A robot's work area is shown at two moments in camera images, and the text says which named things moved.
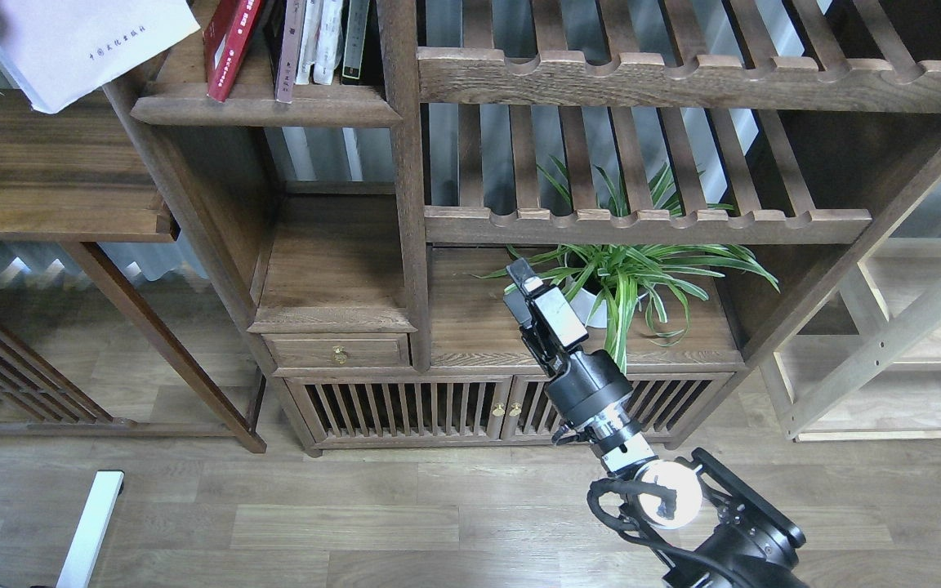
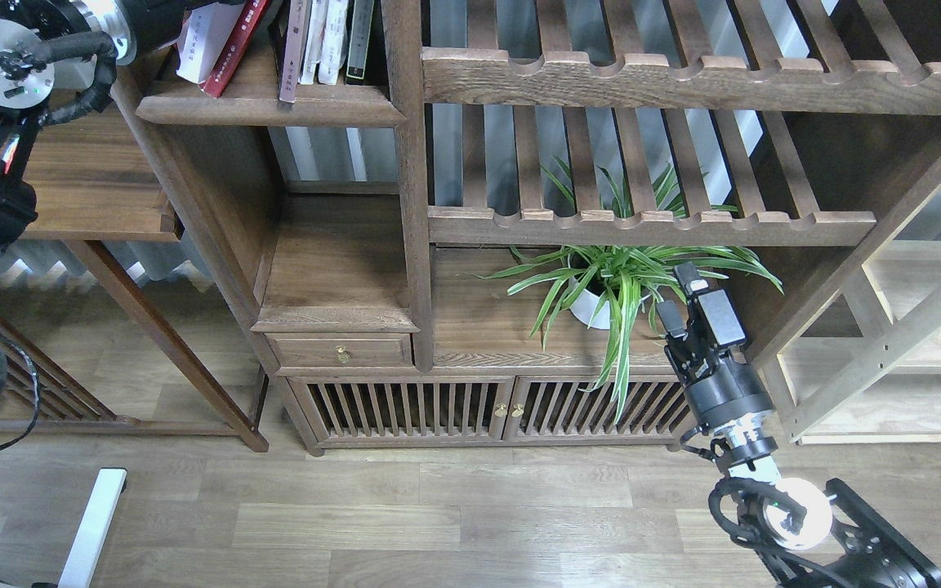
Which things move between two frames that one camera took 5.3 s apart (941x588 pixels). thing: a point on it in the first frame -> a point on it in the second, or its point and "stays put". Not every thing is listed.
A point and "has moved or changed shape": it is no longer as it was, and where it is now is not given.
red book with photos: x=225 y=37 stays put
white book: x=55 y=50 has moved or changed shape
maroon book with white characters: x=292 y=33 stays put
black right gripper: x=593 y=384 -> x=720 y=385
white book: x=329 y=41 stays put
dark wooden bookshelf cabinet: x=686 y=172 stays put
